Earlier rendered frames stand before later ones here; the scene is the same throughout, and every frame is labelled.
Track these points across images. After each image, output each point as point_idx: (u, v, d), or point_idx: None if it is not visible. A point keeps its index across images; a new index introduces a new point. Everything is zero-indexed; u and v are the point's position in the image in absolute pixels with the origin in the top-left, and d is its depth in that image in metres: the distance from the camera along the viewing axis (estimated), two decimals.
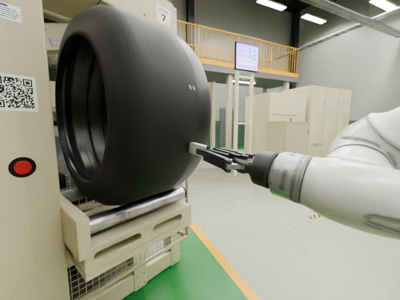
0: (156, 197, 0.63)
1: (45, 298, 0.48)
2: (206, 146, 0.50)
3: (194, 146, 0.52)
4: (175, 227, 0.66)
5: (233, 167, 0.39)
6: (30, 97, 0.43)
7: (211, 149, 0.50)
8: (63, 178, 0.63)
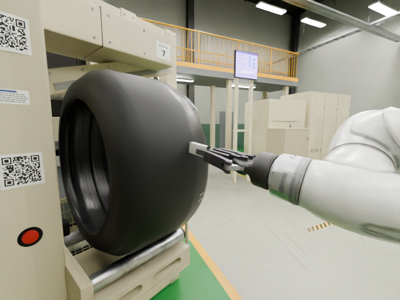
0: None
1: None
2: (206, 146, 0.50)
3: (194, 146, 0.52)
4: (174, 271, 0.69)
5: (233, 168, 0.39)
6: (37, 171, 0.45)
7: (211, 149, 0.50)
8: (66, 225, 0.66)
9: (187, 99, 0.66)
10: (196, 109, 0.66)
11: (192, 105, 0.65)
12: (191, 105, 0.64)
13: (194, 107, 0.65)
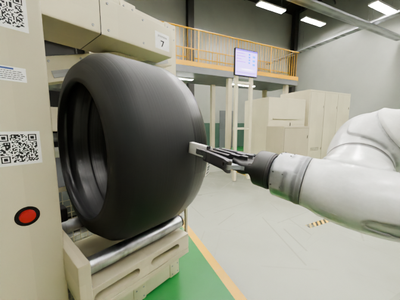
0: None
1: None
2: (206, 146, 0.50)
3: (194, 146, 0.52)
4: (172, 257, 0.69)
5: (233, 168, 0.39)
6: (34, 150, 0.45)
7: (211, 149, 0.50)
8: (65, 211, 0.65)
9: (208, 163, 0.63)
10: (206, 175, 0.65)
11: (206, 172, 0.64)
12: (205, 175, 0.63)
13: (206, 175, 0.64)
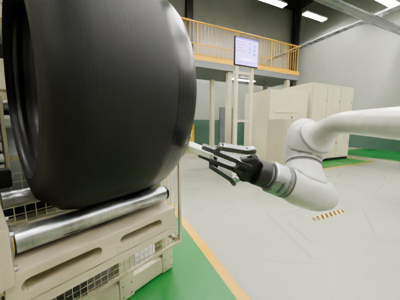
0: (130, 208, 0.48)
1: None
2: (206, 155, 0.51)
3: (194, 152, 0.51)
4: (153, 237, 0.52)
5: (236, 181, 0.56)
6: None
7: (211, 152, 0.51)
8: (6, 174, 0.49)
9: (189, 140, 0.49)
10: None
11: (185, 150, 0.51)
12: (184, 153, 0.50)
13: (184, 153, 0.51)
